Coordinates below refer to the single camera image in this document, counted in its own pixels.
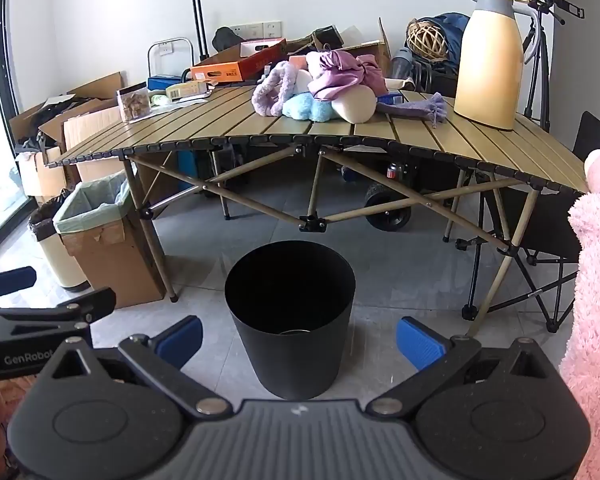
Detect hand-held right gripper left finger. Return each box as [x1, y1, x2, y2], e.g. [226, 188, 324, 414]
[39, 316, 231, 417]

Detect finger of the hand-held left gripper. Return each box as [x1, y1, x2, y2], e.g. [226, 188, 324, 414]
[0, 287, 117, 336]
[0, 266, 37, 301]

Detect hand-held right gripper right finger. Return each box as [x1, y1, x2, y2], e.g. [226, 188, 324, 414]
[367, 316, 563, 417]

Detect black trash bin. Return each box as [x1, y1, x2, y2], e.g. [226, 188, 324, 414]
[225, 241, 357, 401]

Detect purple drawstring pouch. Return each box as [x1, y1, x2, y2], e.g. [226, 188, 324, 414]
[377, 92, 448, 128]

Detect cream sponge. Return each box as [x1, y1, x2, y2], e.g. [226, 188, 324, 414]
[332, 84, 378, 123]

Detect purple fluffy scrunchie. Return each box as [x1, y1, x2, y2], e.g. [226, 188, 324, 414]
[252, 61, 298, 116]

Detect blue fluffy cloth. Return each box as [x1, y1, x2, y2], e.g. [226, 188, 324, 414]
[281, 92, 337, 123]

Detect beige trash can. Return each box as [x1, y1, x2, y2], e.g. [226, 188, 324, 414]
[28, 195, 91, 293]

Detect cardboard box with green liner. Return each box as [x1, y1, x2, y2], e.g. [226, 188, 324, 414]
[54, 170, 166, 308]

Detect black wagon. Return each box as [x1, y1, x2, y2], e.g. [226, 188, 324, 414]
[340, 152, 461, 231]

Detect large cardboard box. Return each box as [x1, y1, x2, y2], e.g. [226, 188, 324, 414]
[9, 95, 131, 198]

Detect black folding chair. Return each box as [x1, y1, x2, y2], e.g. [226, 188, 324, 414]
[462, 110, 600, 333]

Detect teal storage box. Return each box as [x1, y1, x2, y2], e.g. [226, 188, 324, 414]
[177, 150, 211, 193]

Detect cardboard sheet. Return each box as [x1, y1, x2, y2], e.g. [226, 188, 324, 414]
[67, 71, 128, 103]

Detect clear jar of nuts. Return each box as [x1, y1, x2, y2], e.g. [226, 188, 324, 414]
[116, 82, 153, 123]

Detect tan folding table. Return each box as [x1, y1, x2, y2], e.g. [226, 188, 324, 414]
[45, 82, 593, 338]

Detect white paper towel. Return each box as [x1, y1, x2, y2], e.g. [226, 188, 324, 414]
[150, 94, 216, 111]

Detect yellow box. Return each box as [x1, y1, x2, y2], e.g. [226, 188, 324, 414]
[166, 80, 208, 100]

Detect blue cardboard box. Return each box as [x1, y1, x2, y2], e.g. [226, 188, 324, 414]
[147, 76, 186, 92]

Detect black folded cases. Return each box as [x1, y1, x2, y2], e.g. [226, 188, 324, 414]
[410, 60, 461, 96]

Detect grey water bottle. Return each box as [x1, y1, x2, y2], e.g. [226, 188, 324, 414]
[390, 49, 416, 81]

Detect orange cardboard box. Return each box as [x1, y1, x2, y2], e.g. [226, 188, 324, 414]
[190, 37, 287, 83]

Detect cream thermos jug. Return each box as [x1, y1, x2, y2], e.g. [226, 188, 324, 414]
[453, 0, 537, 132]

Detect brown cardboard box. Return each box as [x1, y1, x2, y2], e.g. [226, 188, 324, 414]
[312, 17, 393, 81]

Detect rattan ball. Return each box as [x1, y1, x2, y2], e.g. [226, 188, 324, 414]
[406, 19, 451, 61]

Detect black bag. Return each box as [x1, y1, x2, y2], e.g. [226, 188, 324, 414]
[212, 26, 246, 53]

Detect black tripod with phone holder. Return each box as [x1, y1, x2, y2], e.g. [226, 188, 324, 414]
[522, 0, 586, 132]

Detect blue bag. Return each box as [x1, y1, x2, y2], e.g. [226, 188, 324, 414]
[420, 12, 473, 68]

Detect chrome cart handle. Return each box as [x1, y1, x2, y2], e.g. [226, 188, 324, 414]
[147, 37, 196, 81]

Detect wall socket row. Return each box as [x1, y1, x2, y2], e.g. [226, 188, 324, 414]
[230, 21, 283, 41]

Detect black trolley handle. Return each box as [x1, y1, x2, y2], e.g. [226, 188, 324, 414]
[181, 0, 211, 61]

